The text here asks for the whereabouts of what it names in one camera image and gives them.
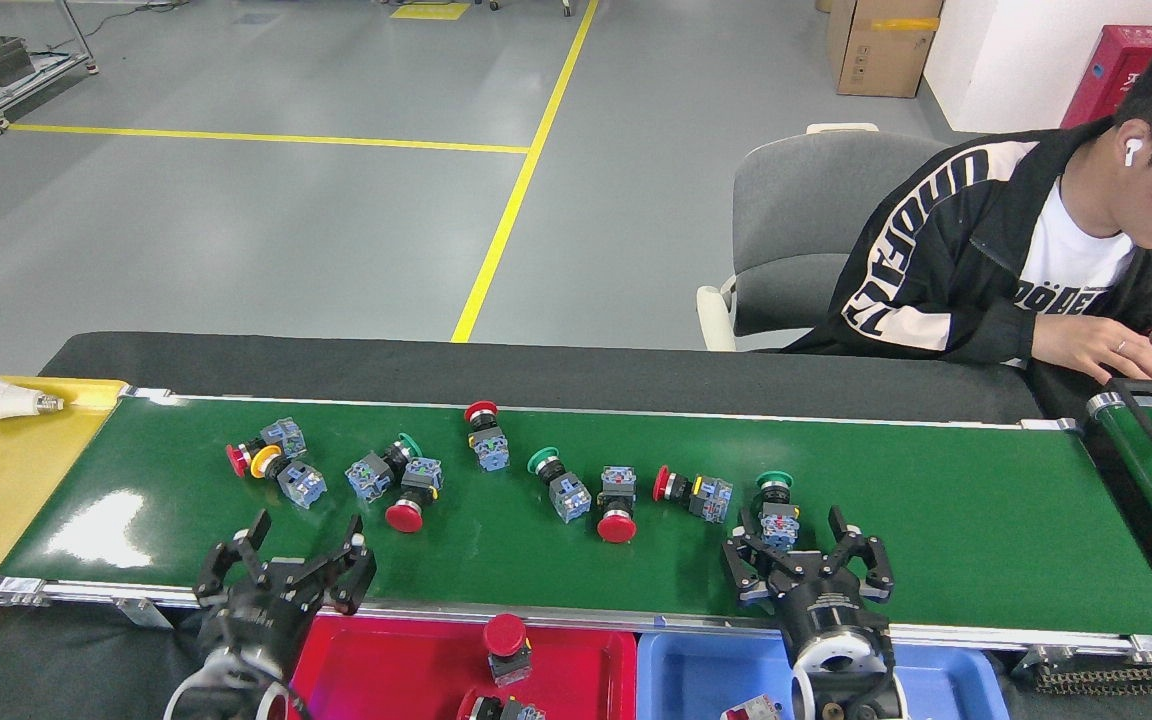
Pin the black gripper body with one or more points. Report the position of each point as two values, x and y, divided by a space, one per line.
829 605
256 620

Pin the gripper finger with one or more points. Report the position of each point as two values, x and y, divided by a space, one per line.
751 570
231 570
351 575
866 565

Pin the green push button switch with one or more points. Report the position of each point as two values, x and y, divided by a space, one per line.
569 498
368 478
779 522

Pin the red push button switch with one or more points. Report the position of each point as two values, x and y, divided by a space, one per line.
283 437
403 517
504 634
616 527
711 498
489 451

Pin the white circuit breaker red lever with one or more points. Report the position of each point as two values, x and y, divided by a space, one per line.
751 711

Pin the person's right forearm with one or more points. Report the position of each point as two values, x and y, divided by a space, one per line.
936 330

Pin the wide green conveyor belt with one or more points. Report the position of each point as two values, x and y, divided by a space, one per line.
936 510

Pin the person's right hand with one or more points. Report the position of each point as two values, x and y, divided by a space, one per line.
1096 350

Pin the red plastic bin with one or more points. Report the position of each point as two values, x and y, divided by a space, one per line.
396 670

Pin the blue plastic bin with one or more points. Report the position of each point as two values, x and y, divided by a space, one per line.
706 680

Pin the grey office chair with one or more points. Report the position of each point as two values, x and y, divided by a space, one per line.
806 220

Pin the person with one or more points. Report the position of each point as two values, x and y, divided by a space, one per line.
1066 260

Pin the white earbud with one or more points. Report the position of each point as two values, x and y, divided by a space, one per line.
1133 152

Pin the brown cardboard box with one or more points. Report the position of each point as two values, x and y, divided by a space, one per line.
881 55

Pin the metal rack on wheels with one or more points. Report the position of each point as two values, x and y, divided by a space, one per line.
56 68

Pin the red fire extinguisher box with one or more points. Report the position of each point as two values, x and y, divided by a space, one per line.
1101 80

